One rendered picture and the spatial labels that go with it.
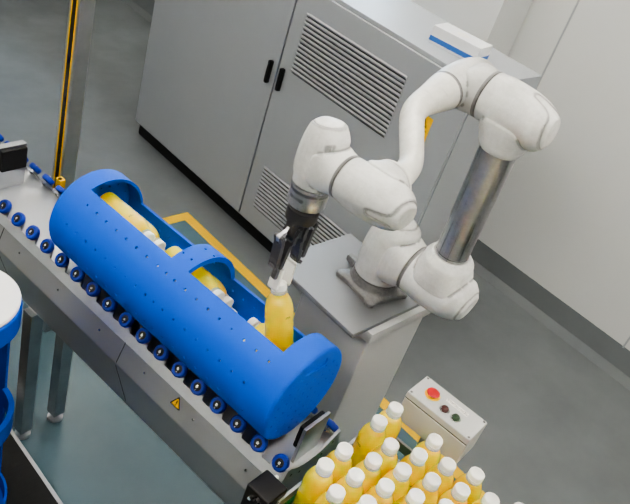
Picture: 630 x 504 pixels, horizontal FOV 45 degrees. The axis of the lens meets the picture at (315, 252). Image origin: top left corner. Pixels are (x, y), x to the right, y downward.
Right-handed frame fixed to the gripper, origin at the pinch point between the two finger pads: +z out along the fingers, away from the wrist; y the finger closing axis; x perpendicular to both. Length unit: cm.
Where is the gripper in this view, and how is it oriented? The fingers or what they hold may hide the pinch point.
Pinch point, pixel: (282, 274)
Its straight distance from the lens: 179.2
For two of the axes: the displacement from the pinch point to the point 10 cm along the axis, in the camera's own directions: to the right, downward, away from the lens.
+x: 7.2, 5.5, -4.2
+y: -6.3, 2.9, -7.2
